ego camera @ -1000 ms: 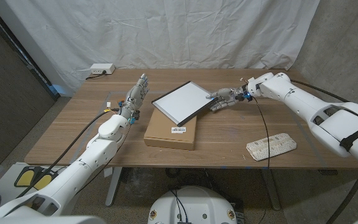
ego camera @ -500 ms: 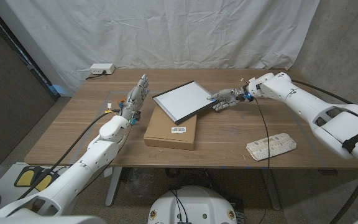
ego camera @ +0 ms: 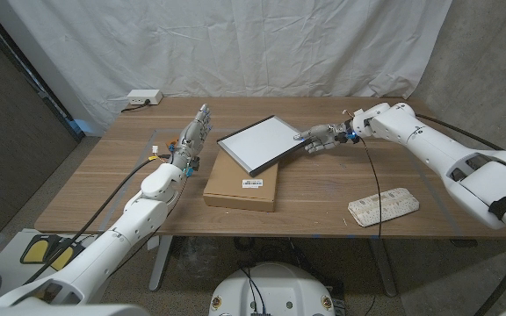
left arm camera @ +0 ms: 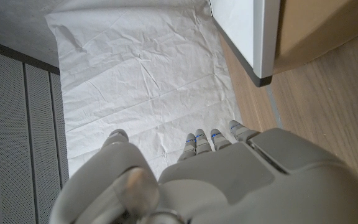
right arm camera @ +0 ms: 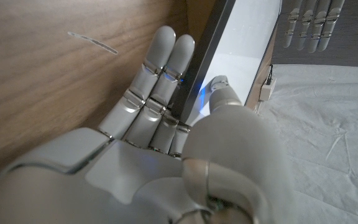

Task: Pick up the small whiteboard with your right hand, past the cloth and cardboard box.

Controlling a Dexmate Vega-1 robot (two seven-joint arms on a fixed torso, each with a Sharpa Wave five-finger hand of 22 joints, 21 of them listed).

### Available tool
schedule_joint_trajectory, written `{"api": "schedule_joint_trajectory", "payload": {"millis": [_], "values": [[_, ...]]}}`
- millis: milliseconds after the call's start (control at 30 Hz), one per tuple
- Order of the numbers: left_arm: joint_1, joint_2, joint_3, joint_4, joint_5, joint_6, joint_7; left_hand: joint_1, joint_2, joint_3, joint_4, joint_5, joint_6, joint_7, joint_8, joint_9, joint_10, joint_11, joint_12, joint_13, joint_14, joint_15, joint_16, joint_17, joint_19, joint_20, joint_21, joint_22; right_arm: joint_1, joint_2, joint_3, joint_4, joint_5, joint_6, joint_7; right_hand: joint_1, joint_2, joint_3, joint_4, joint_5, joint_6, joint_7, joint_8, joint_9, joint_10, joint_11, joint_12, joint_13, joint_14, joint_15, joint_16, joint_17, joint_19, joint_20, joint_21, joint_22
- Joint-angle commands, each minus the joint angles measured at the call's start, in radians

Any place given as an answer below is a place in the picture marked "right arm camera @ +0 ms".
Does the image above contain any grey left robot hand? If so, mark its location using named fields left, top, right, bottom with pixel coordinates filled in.
left=283, top=0, right=346, bottom=53

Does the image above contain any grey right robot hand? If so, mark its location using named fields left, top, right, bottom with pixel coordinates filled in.
left=0, top=25, right=298, bottom=224

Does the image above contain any small framed whiteboard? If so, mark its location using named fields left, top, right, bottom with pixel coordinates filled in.
left=169, top=0, right=282, bottom=127

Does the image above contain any white power outlet box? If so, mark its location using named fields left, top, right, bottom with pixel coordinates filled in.
left=259, top=77, right=277, bottom=102

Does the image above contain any white backdrop sheet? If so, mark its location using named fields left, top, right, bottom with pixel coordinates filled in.
left=253, top=63, right=358, bottom=224

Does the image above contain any black outlet box cable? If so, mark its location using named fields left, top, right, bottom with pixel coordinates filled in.
left=265, top=63, right=275, bottom=85

